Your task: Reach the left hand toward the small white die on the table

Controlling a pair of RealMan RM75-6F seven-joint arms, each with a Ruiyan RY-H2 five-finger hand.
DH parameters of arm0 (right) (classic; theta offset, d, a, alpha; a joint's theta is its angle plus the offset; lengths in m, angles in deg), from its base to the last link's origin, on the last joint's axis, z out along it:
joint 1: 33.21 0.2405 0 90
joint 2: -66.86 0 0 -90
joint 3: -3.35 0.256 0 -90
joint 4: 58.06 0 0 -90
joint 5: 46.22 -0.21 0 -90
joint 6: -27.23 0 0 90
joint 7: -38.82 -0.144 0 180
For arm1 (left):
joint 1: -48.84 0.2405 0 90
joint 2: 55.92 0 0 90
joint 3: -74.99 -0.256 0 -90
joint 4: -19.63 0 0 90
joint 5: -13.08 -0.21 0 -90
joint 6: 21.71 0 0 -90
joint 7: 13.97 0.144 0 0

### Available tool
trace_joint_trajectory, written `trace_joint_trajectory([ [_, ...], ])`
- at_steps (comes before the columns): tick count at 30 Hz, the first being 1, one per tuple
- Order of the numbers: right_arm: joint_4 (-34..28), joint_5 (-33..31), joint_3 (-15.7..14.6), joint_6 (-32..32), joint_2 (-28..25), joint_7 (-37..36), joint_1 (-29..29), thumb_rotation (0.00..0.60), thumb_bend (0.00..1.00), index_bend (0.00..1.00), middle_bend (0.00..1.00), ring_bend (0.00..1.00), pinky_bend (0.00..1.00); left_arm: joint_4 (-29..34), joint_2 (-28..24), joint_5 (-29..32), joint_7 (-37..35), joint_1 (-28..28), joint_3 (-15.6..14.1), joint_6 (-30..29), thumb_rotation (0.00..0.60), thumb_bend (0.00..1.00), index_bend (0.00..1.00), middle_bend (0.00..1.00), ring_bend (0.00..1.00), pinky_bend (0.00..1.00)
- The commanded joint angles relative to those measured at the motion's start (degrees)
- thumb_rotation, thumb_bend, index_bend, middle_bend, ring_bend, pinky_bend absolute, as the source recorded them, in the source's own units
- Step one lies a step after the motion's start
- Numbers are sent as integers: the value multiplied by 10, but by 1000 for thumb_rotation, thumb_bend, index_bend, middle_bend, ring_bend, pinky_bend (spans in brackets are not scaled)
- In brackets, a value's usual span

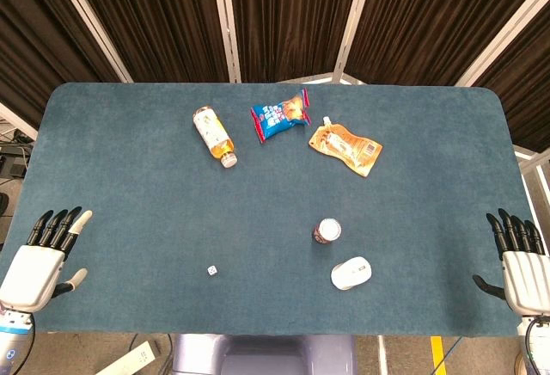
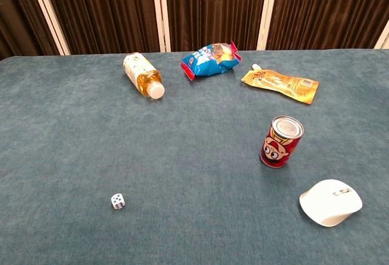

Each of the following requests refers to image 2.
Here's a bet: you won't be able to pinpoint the teal fabric table cloth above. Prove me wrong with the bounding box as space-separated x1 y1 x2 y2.
0 49 389 265

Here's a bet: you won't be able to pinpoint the white computer mouse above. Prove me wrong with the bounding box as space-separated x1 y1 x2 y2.
298 179 363 227

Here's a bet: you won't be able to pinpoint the red cartoon tin can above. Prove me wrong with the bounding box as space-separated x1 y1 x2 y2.
260 115 305 168

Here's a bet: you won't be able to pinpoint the yellow tea plastic bottle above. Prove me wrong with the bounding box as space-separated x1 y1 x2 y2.
123 52 166 100

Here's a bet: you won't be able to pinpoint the white partition frame post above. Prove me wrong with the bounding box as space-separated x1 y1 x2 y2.
374 21 389 50
151 0 171 53
26 0 72 57
256 0 280 51

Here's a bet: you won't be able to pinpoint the white die blue dots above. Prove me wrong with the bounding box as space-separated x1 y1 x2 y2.
110 193 126 210

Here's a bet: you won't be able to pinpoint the dark brown pleated curtain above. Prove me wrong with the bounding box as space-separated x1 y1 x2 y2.
0 0 389 61

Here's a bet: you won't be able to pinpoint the blue snack chips bag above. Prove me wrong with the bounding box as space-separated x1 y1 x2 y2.
181 41 243 81

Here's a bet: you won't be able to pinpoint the yellow spouted drink pouch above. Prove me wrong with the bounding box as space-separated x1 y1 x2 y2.
241 63 320 105

